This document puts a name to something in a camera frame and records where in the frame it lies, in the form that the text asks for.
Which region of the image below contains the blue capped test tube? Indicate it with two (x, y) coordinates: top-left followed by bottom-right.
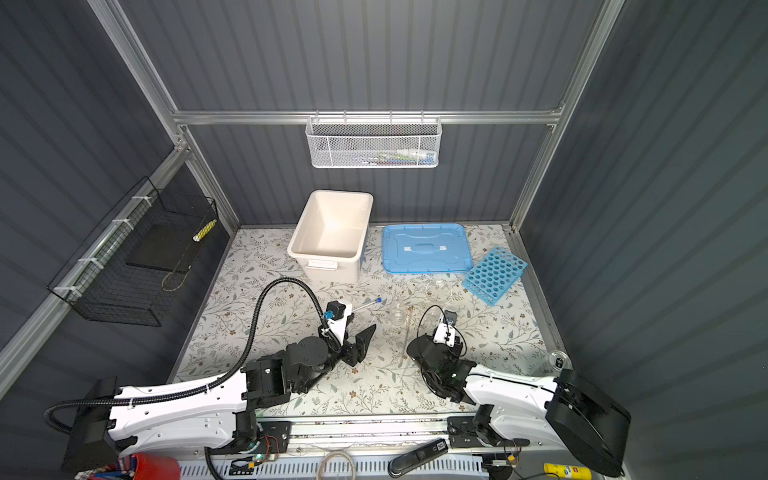
(352, 297), (383, 313)

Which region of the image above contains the white plastic storage bin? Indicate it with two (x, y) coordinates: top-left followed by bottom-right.
(288, 190), (374, 284)

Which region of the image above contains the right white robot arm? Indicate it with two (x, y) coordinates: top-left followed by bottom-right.
(406, 335), (631, 477)

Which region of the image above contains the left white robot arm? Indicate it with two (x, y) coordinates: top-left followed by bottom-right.
(43, 277), (377, 472)

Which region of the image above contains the long glass stirring rod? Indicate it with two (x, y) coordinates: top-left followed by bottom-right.
(399, 306), (413, 366)

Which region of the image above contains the blue test tube rack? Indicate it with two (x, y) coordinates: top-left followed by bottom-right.
(463, 246), (528, 306)

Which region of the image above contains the black handheld device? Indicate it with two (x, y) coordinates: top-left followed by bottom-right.
(387, 438), (449, 478)

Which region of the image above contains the blue plastic bin lid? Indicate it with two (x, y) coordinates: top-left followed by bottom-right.
(382, 223), (473, 275)

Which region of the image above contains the yellow bottle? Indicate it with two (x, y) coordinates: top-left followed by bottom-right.
(543, 463), (593, 480)

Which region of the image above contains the red pen cup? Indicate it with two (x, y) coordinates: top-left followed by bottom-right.
(75, 453), (181, 480)

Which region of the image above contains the coiled beige cable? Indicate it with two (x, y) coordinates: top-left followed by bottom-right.
(316, 449), (358, 480)

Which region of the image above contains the black wire wall basket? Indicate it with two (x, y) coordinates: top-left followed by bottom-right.
(48, 177), (218, 327)

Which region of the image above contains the white wire wall basket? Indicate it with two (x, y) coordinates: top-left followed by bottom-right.
(305, 117), (443, 169)

